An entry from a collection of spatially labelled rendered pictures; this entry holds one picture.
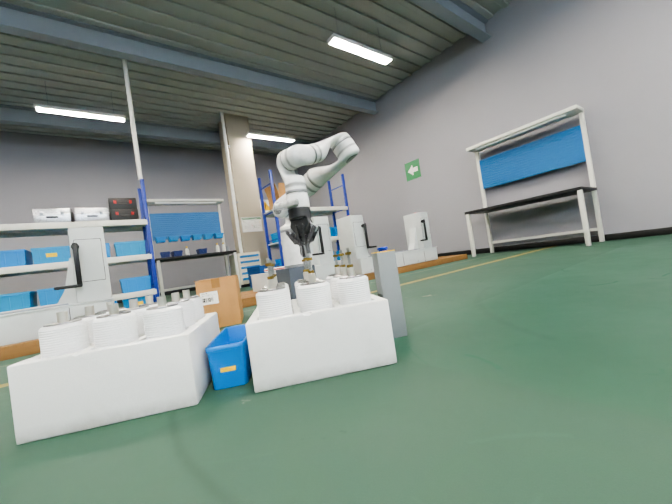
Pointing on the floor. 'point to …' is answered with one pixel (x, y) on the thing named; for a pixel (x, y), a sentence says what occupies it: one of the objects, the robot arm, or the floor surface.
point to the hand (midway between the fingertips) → (305, 250)
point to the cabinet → (245, 265)
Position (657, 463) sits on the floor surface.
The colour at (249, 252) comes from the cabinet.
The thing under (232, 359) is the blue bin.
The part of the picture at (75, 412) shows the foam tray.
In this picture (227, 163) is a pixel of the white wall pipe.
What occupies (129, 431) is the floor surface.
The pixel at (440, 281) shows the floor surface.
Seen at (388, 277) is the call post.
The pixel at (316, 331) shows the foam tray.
